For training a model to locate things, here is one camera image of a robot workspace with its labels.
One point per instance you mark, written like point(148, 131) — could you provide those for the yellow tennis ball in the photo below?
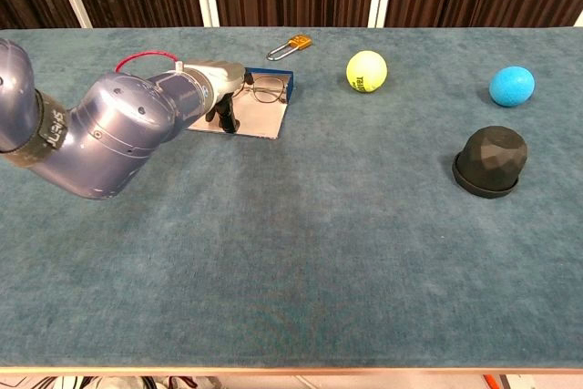
point(366, 71)

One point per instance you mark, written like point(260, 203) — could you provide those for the blue felt table cover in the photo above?
point(319, 248)

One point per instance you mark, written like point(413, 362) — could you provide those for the metal-rimmed eyeglasses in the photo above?
point(266, 90)

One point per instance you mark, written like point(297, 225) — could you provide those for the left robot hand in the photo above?
point(221, 77)

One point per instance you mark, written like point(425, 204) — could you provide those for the black faceted dome cup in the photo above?
point(492, 156)

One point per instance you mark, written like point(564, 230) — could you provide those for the blue shallow cardboard box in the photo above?
point(259, 120)

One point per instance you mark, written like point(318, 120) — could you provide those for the brass padlock long shackle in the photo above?
point(300, 42)

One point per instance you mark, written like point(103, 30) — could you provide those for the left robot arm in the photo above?
point(114, 134)

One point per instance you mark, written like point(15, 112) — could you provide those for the blue ball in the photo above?
point(512, 86)

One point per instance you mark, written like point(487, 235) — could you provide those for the orange plastic piece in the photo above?
point(490, 382)

